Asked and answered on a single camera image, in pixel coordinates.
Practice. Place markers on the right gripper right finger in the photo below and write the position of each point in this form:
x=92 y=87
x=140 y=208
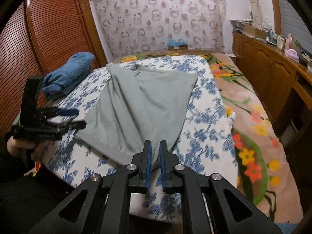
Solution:
x=168 y=161

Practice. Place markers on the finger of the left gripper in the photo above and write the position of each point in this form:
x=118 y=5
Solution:
x=64 y=112
x=70 y=125

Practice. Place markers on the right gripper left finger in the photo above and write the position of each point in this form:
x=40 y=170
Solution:
x=143 y=160

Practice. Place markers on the grey pants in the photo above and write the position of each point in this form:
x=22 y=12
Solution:
x=137 y=104

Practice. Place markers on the left hand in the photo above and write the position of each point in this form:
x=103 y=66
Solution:
x=16 y=147

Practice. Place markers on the folded blue jeans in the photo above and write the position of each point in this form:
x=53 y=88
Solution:
x=62 y=81

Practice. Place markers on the brown louvered wardrobe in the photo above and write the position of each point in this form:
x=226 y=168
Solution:
x=40 y=37

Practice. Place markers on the colourful flower blanket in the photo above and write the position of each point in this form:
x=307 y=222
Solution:
x=248 y=131

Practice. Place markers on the cardboard box with blue bag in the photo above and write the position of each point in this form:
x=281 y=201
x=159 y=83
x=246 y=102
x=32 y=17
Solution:
x=173 y=45

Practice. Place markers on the circle patterned curtain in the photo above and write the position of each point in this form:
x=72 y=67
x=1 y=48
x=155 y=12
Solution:
x=135 y=26

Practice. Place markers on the wooden sideboard cabinet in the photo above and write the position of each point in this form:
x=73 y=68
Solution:
x=282 y=85

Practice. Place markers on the patterned flat box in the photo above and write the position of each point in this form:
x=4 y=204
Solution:
x=239 y=25

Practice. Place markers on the cardboard box on sideboard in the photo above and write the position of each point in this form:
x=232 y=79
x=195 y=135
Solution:
x=255 y=32

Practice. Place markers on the pink tissue pack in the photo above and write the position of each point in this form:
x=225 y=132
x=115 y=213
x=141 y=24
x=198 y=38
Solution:
x=292 y=54

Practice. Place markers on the pink bottle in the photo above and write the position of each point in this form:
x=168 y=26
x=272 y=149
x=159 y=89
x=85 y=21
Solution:
x=289 y=43

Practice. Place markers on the grey window blind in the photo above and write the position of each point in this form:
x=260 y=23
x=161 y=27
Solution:
x=291 y=23

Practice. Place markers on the beige tied curtain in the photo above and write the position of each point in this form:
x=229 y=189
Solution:
x=256 y=13

